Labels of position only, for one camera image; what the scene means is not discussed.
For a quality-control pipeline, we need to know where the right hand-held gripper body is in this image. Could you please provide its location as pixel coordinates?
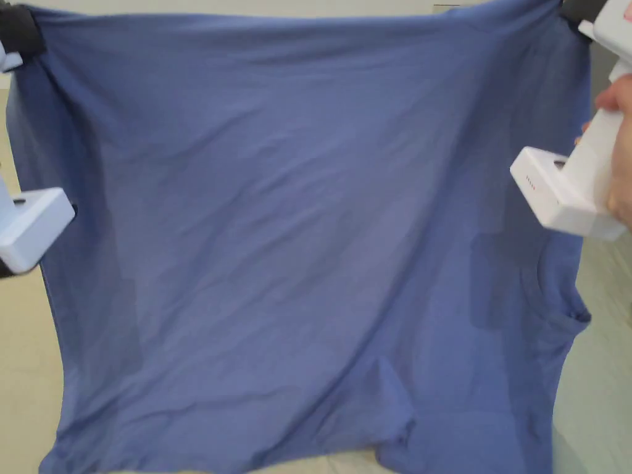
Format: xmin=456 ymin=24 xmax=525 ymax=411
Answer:
xmin=510 ymin=0 xmax=632 ymax=242

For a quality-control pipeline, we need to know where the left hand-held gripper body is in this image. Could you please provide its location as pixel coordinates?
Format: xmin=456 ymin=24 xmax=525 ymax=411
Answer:
xmin=0 ymin=41 xmax=77 ymax=275

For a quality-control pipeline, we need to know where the blue shirt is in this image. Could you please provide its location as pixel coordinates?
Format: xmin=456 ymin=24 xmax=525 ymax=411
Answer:
xmin=9 ymin=0 xmax=593 ymax=474

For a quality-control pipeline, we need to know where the person's right hand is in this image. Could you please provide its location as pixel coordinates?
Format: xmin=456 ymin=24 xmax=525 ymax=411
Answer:
xmin=594 ymin=73 xmax=632 ymax=224

